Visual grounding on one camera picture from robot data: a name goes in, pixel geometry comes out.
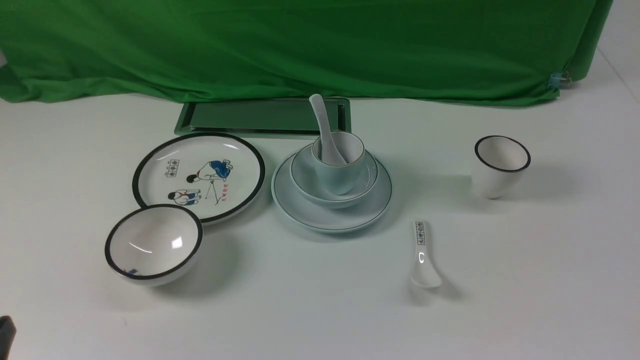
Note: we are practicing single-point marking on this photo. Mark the metal rectangular table hatch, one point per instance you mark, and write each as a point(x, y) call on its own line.
point(291, 117)

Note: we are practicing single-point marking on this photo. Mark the blue binder clip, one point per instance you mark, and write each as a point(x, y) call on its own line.
point(559, 80)

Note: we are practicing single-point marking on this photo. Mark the black-rimmed white cup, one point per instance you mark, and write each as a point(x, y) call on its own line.
point(498, 165)

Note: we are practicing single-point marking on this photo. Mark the pale blue gold-rimmed cup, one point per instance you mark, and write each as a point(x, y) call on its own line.
point(339, 179)

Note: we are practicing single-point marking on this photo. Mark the black-rimmed illustrated plate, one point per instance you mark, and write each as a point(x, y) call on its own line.
point(213, 175)

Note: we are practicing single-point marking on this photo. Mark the white spoon with print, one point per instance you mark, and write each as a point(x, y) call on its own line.
point(423, 274)

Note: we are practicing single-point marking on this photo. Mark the pale blue plain plate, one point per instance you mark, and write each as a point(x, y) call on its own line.
point(293, 207)

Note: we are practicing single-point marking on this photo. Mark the green backdrop cloth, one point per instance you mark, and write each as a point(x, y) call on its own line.
point(479, 52)

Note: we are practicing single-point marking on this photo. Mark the pale blue gold-rimmed bowl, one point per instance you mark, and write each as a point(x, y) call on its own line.
point(309, 183)

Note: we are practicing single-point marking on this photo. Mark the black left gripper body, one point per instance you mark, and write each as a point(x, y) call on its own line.
point(8, 332)

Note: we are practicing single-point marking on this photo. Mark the plain white ceramic spoon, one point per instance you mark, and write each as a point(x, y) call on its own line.
point(328, 151)

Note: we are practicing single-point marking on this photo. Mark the black-rimmed white bowl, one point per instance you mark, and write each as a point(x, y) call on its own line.
point(154, 245)

